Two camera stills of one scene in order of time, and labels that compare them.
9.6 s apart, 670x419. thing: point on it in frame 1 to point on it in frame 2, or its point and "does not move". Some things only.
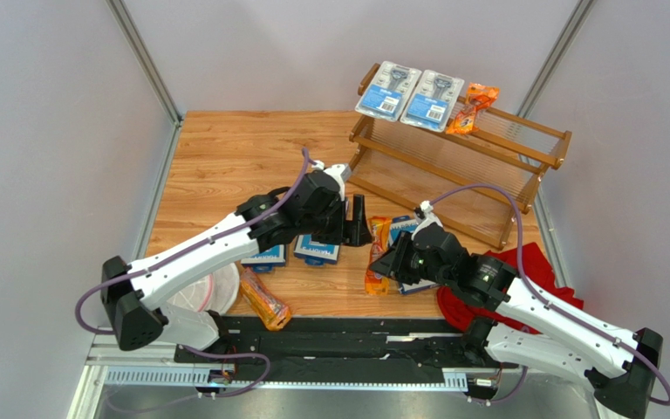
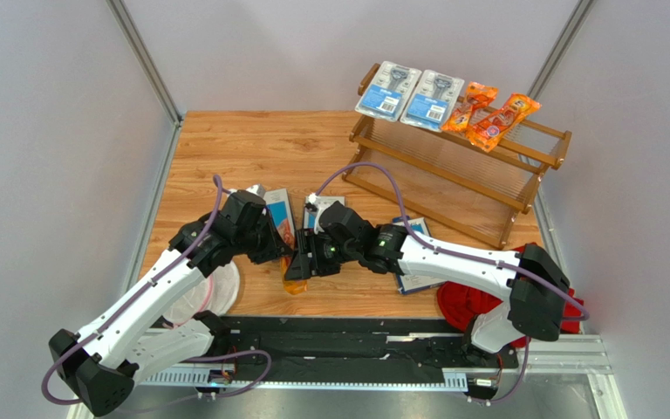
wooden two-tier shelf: x=483 y=180 does not move
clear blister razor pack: x=388 y=91 does not move
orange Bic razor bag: x=377 y=284 to x=488 y=130
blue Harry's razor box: x=398 y=227 does not move
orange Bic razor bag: x=272 y=312 to x=292 y=287
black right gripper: x=400 y=258 to x=306 y=259
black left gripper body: x=336 y=211 to x=261 y=244
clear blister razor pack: x=433 y=100 does not move
